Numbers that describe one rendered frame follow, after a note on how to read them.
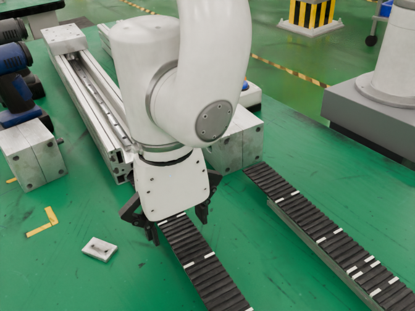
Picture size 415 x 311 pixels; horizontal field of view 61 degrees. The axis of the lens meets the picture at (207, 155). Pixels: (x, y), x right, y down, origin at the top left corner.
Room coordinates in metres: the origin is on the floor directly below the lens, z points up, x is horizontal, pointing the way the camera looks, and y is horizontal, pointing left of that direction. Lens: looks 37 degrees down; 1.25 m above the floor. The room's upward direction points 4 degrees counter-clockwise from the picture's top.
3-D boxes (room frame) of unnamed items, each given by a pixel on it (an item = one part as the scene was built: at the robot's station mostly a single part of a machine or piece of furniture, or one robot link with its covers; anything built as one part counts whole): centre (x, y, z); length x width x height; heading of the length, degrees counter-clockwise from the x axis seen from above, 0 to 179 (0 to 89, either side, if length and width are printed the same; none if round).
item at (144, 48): (0.39, 0.05, 1.07); 0.09 x 0.08 x 0.13; 35
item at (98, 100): (0.92, 0.32, 0.82); 0.80 x 0.10 x 0.09; 26
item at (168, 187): (0.39, 0.06, 0.93); 0.10 x 0.07 x 0.11; 116
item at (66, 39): (1.14, 0.43, 0.87); 0.16 x 0.11 x 0.07; 26
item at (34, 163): (0.61, 0.35, 0.83); 0.11 x 0.10 x 0.10; 127
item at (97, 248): (0.38, 0.19, 0.78); 0.05 x 0.03 x 0.01; 62
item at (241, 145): (0.61, -0.06, 0.83); 0.12 x 0.09 x 0.10; 116
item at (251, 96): (0.81, -0.09, 0.81); 0.10 x 0.08 x 0.06; 116
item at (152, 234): (0.36, 0.10, 0.84); 0.03 x 0.03 x 0.07; 26
